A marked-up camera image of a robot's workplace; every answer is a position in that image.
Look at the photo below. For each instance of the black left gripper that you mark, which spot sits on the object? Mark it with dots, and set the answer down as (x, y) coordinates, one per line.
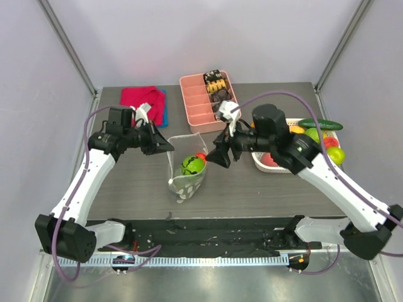
(157, 143)

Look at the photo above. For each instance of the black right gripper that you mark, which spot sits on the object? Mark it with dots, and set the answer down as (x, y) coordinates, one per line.
(233, 146)

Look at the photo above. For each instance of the red apple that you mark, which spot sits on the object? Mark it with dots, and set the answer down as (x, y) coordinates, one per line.
(201, 155)

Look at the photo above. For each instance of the green bell pepper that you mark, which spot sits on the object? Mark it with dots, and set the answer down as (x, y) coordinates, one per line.
(192, 165)

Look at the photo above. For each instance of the clear polka dot zip bag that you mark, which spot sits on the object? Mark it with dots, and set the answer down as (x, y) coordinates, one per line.
(183, 188)

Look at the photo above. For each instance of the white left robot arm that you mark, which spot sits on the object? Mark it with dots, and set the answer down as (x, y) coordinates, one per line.
(64, 232)

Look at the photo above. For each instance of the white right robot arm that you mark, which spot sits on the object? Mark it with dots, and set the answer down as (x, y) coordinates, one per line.
(368, 224)

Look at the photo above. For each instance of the blue folded shirt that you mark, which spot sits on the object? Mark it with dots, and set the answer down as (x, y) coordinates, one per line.
(165, 122)

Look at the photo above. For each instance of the white perforated fruit basket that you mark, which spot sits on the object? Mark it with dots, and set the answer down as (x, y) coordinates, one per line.
(331, 140)

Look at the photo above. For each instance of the dark sushi roll lower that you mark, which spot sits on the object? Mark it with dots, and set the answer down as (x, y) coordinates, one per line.
(216, 106)

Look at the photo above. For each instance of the pink peach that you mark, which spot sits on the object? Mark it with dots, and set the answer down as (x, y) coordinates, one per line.
(267, 160)

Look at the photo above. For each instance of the dark sushi roll middle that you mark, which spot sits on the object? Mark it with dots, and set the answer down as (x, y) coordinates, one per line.
(220, 95)

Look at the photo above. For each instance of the red folded shirt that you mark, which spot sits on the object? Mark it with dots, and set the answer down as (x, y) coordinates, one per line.
(135, 96)

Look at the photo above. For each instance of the pink divided tray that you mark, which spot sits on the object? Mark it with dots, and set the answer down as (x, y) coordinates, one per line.
(197, 104)

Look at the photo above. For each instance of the yellow patterned sushi roll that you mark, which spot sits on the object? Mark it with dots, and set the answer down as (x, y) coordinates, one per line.
(214, 86)

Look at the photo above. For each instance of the dark patterned sushi roll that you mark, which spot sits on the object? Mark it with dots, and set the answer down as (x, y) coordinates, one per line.
(212, 76)

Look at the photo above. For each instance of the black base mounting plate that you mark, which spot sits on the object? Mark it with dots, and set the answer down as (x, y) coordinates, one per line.
(211, 238)

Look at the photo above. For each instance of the green cucumber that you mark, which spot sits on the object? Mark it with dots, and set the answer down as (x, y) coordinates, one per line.
(323, 124)

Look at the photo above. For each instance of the lime green apple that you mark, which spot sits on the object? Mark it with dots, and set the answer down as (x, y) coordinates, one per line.
(336, 154)

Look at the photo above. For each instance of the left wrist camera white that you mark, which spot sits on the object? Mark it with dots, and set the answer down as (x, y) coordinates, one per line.
(140, 115)

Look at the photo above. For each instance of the white slotted cable duct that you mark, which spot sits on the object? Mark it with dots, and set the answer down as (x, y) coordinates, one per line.
(120, 260)

